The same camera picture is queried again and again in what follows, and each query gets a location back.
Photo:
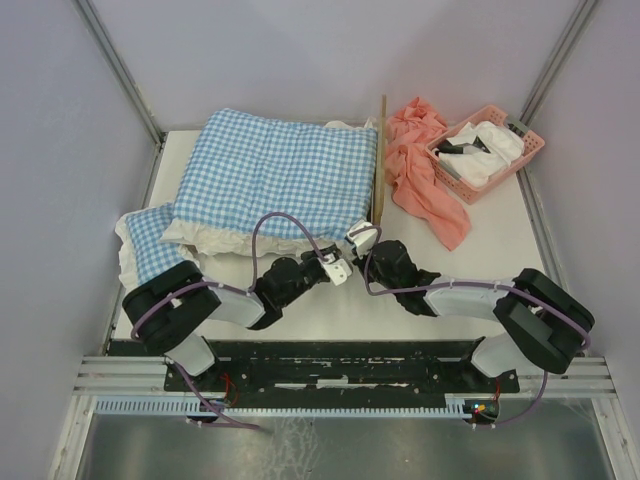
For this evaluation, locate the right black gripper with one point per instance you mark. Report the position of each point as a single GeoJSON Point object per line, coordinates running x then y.
{"type": "Point", "coordinates": [359, 263]}

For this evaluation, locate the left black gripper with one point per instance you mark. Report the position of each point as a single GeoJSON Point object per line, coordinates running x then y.
{"type": "Point", "coordinates": [314, 257]}

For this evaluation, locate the wooden pet bed frame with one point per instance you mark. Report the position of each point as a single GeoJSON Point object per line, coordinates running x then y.
{"type": "Point", "coordinates": [377, 202]}

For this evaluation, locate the blue checkered mattress cushion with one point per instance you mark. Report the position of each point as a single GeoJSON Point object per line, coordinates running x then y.
{"type": "Point", "coordinates": [255, 185]}

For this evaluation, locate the small blue checkered pillow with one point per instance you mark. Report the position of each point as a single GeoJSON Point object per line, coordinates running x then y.
{"type": "Point", "coordinates": [143, 255]}

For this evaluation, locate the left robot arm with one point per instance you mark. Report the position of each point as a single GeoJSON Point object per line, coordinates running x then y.
{"type": "Point", "coordinates": [166, 311]}

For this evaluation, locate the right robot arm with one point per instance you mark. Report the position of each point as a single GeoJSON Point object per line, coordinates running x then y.
{"type": "Point", "coordinates": [543, 325]}

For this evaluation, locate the pink crumpled cloth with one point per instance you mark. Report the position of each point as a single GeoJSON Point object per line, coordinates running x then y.
{"type": "Point", "coordinates": [410, 173]}

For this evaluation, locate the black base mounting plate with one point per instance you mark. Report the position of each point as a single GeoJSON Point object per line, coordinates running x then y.
{"type": "Point", "coordinates": [432, 367]}

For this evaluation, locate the pink plastic basket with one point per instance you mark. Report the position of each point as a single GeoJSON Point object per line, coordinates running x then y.
{"type": "Point", "coordinates": [533, 143]}

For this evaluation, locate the black white object in basket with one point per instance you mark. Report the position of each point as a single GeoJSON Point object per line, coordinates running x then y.
{"type": "Point", "coordinates": [464, 148]}

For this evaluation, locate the white cloth in basket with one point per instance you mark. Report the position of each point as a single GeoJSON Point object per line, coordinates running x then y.
{"type": "Point", "coordinates": [479, 168]}

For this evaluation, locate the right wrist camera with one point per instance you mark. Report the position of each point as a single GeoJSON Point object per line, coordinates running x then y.
{"type": "Point", "coordinates": [362, 237]}

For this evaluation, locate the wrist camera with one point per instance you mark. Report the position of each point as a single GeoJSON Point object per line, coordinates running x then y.
{"type": "Point", "coordinates": [362, 237]}
{"type": "Point", "coordinates": [337, 269]}

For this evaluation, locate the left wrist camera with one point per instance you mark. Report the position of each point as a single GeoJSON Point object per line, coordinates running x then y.
{"type": "Point", "coordinates": [337, 269]}

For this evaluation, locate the white slotted cable duct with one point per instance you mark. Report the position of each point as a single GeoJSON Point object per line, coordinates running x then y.
{"type": "Point", "coordinates": [453, 408]}

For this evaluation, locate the right aluminium corner post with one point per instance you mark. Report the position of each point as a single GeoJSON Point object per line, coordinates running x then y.
{"type": "Point", "coordinates": [562, 50]}

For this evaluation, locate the aluminium corner post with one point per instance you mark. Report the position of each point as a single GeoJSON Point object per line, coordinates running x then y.
{"type": "Point", "coordinates": [98, 31]}
{"type": "Point", "coordinates": [562, 50]}

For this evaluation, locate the left aluminium corner post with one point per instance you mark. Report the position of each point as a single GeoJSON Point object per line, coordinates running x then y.
{"type": "Point", "coordinates": [98, 31]}

